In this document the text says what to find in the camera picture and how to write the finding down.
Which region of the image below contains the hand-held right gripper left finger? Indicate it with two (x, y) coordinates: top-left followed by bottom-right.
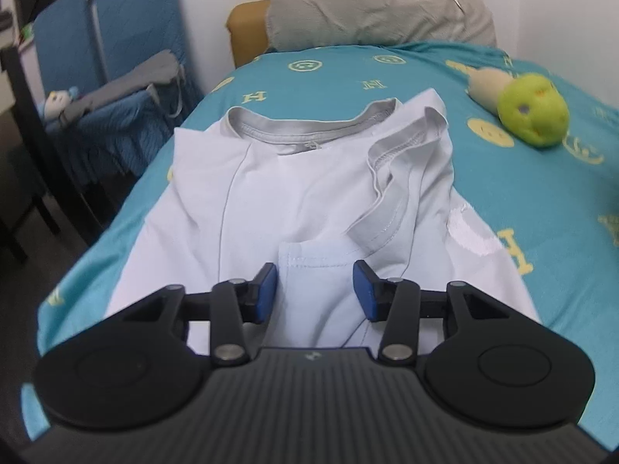
(104, 262), (279, 367)

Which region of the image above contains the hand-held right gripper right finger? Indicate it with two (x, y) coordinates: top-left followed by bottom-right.
(352, 260), (516, 363)

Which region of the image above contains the white t-shirt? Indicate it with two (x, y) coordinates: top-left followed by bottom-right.
(104, 88), (542, 350)

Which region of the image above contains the teal printed bed sheet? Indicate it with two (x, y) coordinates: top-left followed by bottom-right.
(19, 41), (619, 450)

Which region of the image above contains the green and beige plush toy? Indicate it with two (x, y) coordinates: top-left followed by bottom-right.
(465, 68), (569, 148)

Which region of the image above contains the grey cloth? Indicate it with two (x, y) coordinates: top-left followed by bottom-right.
(58, 49), (187, 125)

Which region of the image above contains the grey pillow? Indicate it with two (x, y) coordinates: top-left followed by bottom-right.
(266, 0), (499, 52)

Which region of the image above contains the small white and blue toy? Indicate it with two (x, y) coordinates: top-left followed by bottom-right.
(41, 87), (81, 121)

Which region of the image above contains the blue chair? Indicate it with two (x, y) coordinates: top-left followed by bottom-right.
(33, 0), (204, 188)

